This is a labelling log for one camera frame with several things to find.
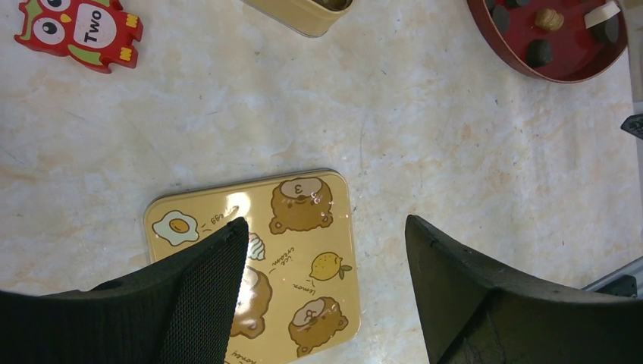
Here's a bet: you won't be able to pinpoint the yellow bear tin lid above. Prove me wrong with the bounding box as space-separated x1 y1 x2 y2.
143 169 361 363

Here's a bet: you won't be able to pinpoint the white chocolate cube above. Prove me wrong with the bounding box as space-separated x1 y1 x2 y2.
584 1 621 29

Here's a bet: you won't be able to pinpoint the silver metal tongs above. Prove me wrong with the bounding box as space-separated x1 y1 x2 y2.
618 0 642 115

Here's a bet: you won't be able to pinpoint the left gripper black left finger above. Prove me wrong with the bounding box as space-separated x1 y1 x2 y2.
1 218 249 363

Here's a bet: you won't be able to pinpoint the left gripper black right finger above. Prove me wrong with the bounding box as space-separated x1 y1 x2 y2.
405 215 642 363

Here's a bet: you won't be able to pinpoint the red round plate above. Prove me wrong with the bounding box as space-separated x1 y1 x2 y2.
467 0 628 83

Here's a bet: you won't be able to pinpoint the dark chocolate piece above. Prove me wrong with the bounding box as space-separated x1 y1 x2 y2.
525 39 554 68

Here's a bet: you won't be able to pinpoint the gold chocolate tin box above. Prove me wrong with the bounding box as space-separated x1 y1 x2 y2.
243 0 353 38

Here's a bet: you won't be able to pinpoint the caramel chocolate piece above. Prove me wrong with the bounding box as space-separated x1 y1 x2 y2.
535 8 565 32

